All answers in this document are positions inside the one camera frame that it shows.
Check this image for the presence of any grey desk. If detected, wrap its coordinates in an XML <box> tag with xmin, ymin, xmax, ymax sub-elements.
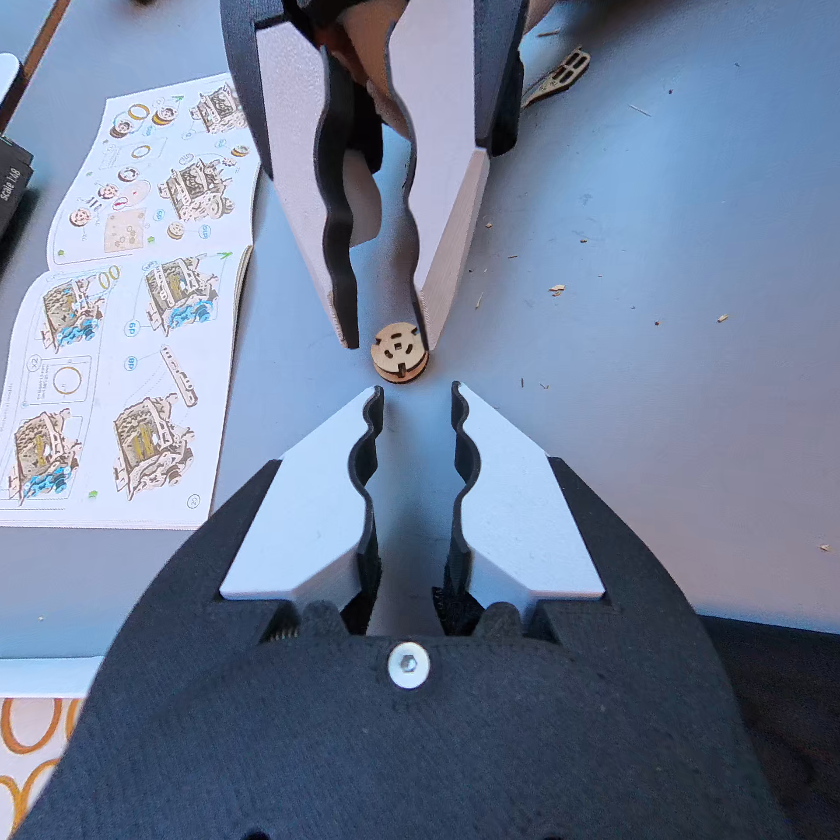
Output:
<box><xmin>0</xmin><ymin>0</ymin><xmax>840</xmax><ymax>660</ymax></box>

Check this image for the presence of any black model kit box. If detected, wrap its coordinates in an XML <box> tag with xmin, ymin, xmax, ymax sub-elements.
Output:
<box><xmin>0</xmin><ymin>134</ymin><xmax>35</xmax><ymax>240</ymax></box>

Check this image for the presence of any notched round wooden disc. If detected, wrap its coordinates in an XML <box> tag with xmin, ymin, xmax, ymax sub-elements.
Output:
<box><xmin>371</xmin><ymin>322</ymin><xmax>429</xmax><ymax>375</ymax></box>

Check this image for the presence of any person's right hand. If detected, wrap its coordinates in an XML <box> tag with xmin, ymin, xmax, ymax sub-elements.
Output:
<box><xmin>336</xmin><ymin>5</ymin><xmax>413</xmax><ymax>129</ymax></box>

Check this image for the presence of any slotted wooden offcut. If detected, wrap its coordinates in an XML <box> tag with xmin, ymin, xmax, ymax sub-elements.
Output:
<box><xmin>521</xmin><ymin>45</ymin><xmax>592</xmax><ymax>109</ymax></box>

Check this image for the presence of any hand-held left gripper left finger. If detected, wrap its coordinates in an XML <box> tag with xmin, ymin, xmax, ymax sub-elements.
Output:
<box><xmin>218</xmin><ymin>385</ymin><xmax>387</xmax><ymax>636</ymax></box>

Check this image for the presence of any person's dark clothing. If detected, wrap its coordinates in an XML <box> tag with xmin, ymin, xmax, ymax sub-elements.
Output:
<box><xmin>699</xmin><ymin>613</ymin><xmax>840</xmax><ymax>840</ymax></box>

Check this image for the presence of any illustrated instruction booklet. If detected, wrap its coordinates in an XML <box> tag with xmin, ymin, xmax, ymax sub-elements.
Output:
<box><xmin>0</xmin><ymin>72</ymin><xmax>263</xmax><ymax>531</ymax></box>

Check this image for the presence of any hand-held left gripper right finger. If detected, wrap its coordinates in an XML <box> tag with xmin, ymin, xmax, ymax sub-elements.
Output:
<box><xmin>432</xmin><ymin>381</ymin><xmax>606</xmax><ymax>637</ymax></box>

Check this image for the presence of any white cardboard box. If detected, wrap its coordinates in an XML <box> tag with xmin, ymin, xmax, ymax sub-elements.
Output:
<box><xmin>0</xmin><ymin>656</ymin><xmax>106</xmax><ymax>840</ymax></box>

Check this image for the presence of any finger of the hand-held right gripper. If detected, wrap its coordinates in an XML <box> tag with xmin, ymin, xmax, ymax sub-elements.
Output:
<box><xmin>255</xmin><ymin>21</ymin><xmax>362</xmax><ymax>350</ymax></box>
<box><xmin>387</xmin><ymin>0</ymin><xmax>491</xmax><ymax>349</ymax></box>

